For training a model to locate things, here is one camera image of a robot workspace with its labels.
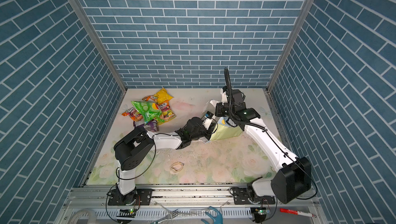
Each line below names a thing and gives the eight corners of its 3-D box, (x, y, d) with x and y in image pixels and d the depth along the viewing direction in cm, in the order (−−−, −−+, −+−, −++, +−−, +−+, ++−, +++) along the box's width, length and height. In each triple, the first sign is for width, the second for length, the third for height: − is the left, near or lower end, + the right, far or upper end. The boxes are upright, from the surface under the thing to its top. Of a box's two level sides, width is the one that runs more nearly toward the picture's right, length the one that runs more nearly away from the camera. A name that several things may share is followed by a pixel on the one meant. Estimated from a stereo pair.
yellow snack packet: (160, 105, 112) (159, 103, 110) (152, 96, 118) (151, 94, 115) (172, 98, 117) (172, 95, 115) (164, 89, 123) (163, 87, 120)
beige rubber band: (170, 171, 84) (169, 170, 82) (171, 163, 86) (171, 161, 85) (183, 171, 84) (182, 170, 82) (183, 163, 87) (183, 161, 85)
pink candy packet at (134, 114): (124, 116, 104) (122, 113, 101) (134, 109, 108) (132, 106, 105) (135, 125, 100) (133, 122, 97) (145, 117, 104) (143, 114, 101)
